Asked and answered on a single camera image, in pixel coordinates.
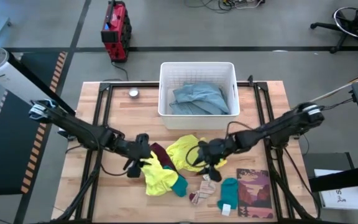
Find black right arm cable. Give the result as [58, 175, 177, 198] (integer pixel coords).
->
[225, 120, 255, 139]

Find maroon book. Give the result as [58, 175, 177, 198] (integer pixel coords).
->
[236, 168, 275, 220]

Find white paper sheet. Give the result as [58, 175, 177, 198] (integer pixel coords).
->
[314, 169, 358, 212]

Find white perforated plastic basket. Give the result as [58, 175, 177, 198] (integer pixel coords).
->
[157, 61, 241, 131]

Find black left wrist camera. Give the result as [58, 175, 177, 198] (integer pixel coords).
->
[135, 133, 151, 147]

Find white cylindrical tower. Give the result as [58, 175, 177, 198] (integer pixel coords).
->
[0, 47, 58, 108]

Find tangled floor cables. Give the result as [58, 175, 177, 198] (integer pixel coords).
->
[183, 0, 265, 14]

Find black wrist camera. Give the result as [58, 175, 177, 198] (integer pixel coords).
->
[135, 133, 151, 147]
[198, 140, 213, 152]

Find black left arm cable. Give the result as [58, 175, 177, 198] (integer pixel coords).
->
[99, 159, 129, 177]

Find white maroon striped sock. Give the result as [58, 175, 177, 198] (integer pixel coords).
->
[188, 174, 218, 207]

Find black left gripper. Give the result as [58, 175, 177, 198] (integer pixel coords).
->
[116, 138, 152, 179]

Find black mat with orange stripes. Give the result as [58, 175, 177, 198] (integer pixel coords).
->
[0, 51, 68, 197]

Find yellow garment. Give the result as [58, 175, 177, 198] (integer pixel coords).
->
[140, 151, 180, 197]
[165, 134, 229, 173]

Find red portable tool box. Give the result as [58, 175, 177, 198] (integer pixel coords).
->
[100, 0, 133, 63]

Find black power cable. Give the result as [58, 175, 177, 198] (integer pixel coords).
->
[110, 61, 131, 83]

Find black aluminium table frame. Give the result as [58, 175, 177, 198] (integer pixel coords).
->
[35, 74, 323, 224]

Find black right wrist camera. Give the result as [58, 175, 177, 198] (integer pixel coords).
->
[198, 140, 213, 152]

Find maroon cloth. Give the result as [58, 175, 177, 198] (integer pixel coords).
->
[149, 142, 178, 172]

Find black flat bar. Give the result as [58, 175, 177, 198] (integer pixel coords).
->
[308, 162, 358, 194]

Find plain teal sock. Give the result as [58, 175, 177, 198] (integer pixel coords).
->
[163, 165, 189, 198]

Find pale long rod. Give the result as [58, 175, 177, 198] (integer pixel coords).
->
[308, 70, 358, 104]

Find blue denim jeans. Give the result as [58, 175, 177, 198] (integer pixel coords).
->
[168, 81, 231, 116]

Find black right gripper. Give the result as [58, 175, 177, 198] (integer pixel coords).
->
[192, 138, 234, 184]

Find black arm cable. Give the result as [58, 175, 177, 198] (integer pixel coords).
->
[99, 159, 129, 177]
[225, 120, 255, 139]

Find teal sock with tag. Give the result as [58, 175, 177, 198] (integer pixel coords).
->
[216, 177, 239, 211]

